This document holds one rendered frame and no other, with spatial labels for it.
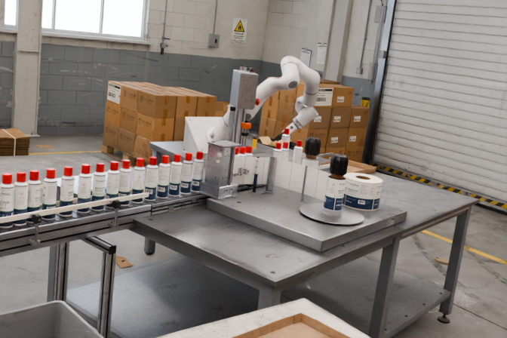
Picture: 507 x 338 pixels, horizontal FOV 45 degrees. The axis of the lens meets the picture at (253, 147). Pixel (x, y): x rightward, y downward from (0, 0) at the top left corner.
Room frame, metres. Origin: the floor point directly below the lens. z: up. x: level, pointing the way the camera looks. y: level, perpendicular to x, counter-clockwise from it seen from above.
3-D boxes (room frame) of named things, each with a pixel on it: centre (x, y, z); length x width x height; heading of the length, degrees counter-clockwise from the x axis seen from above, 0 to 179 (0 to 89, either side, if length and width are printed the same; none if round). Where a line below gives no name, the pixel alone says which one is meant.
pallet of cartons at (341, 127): (7.62, -0.73, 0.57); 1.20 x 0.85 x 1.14; 132
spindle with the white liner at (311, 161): (3.17, -0.31, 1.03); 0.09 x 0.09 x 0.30
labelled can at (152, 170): (2.67, 0.45, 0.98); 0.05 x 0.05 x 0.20
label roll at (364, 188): (3.03, -0.58, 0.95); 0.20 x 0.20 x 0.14
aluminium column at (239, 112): (3.34, 0.10, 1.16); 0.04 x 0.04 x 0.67; 52
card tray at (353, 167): (4.07, -0.67, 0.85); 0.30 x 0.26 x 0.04; 142
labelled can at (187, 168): (2.85, 0.31, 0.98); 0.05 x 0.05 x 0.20
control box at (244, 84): (3.26, 0.09, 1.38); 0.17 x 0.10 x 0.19; 17
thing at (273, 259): (3.32, -0.20, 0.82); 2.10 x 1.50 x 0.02; 142
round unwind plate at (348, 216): (2.78, -0.41, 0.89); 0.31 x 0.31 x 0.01
